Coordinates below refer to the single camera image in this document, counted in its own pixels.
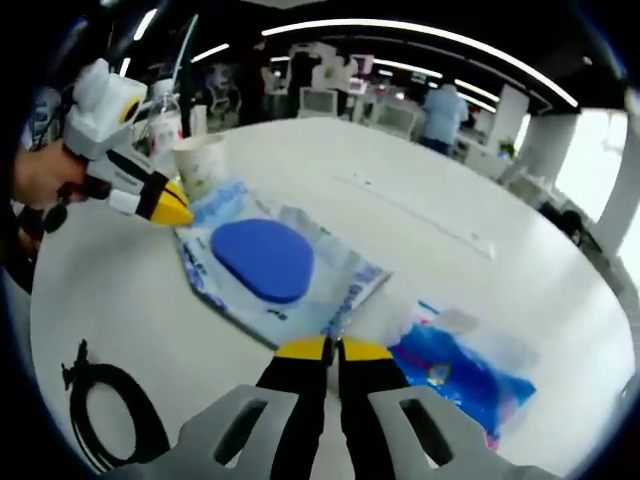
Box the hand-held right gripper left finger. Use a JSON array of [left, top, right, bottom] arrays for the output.
[[169, 335, 335, 480]]

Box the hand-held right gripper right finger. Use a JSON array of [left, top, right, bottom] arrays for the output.
[[337, 335, 551, 480]]

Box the white paper cup item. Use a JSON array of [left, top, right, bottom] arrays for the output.
[[172, 133, 227, 202]]

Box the clear plastic bottle item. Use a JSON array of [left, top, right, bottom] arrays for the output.
[[147, 89, 184, 177]]

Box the wet wipes packet blue lid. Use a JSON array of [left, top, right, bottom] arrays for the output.
[[172, 179, 394, 349]]

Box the blue tissue packet item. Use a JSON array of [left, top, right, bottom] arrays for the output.
[[387, 299, 539, 452]]

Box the black cable item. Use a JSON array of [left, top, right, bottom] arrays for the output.
[[59, 338, 172, 475]]

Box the person's left hand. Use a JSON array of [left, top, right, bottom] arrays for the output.
[[12, 138, 112, 210]]

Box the person's own torso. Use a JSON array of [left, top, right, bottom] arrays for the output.
[[0, 199, 49, 296]]

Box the white office chair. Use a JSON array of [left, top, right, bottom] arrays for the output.
[[374, 107, 419, 139], [299, 87, 339, 119]]

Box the long ceiling light strip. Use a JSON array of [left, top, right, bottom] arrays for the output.
[[260, 18, 581, 109]]

